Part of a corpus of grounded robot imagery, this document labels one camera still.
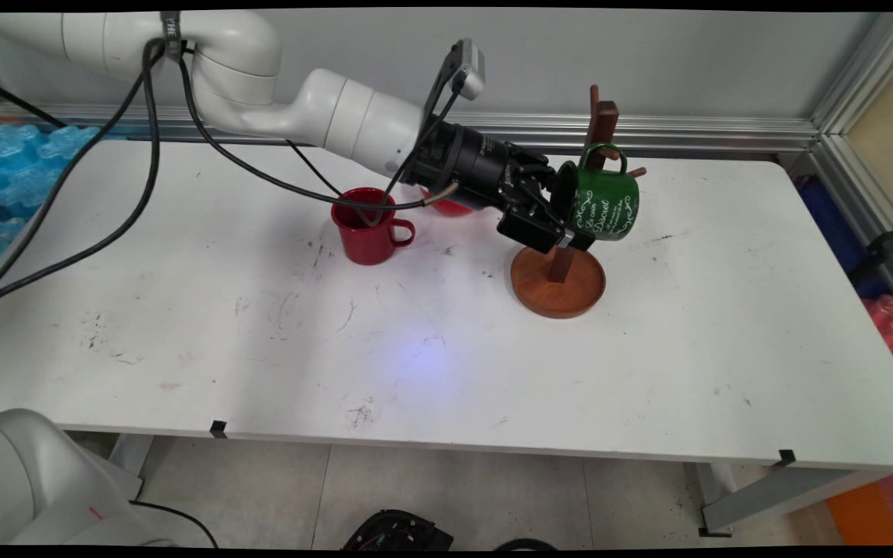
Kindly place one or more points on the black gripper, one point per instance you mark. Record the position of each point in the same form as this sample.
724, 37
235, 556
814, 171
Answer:
470, 167

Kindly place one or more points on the green mug with white print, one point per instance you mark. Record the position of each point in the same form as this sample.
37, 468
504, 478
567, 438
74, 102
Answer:
609, 203

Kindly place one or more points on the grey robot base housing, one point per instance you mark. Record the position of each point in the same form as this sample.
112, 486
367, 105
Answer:
36, 480

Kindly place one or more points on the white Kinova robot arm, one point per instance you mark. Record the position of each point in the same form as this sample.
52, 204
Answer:
353, 124

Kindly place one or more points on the brown wooden mug tree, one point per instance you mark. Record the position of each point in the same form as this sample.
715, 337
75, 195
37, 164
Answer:
559, 283

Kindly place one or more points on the red bowl with white inside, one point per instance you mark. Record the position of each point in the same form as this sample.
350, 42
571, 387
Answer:
450, 209

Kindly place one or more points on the red enamel mug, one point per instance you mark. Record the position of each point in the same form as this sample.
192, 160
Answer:
365, 236

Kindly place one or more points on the blue plastic container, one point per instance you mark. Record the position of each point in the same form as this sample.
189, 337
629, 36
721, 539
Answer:
830, 225

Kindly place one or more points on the black round object on floor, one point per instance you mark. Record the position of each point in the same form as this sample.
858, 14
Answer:
524, 545

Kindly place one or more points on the black device on floor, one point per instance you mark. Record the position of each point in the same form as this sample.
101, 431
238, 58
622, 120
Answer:
396, 531

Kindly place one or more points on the black table edge clip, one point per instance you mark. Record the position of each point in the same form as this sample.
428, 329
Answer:
218, 428
786, 457

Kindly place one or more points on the red plastic bag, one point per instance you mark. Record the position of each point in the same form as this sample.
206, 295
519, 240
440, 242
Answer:
892, 329

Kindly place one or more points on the grey metal table leg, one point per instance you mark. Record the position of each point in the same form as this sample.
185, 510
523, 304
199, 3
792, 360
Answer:
130, 461
780, 496

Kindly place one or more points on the orange floor mat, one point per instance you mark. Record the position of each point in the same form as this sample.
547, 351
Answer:
869, 511

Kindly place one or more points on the blue wrapped water bottle pack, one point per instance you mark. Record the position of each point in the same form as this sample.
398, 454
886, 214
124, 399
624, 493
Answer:
24, 174

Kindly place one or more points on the black slanted rod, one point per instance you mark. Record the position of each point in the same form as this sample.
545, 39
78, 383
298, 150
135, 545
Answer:
20, 102

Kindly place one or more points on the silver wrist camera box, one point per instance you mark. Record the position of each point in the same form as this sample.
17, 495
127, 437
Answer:
470, 70

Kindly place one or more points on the long aluminium frame rail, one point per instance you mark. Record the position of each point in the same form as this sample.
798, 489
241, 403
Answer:
687, 132

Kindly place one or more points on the aluminium frame corner post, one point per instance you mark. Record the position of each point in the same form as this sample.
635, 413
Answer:
865, 93

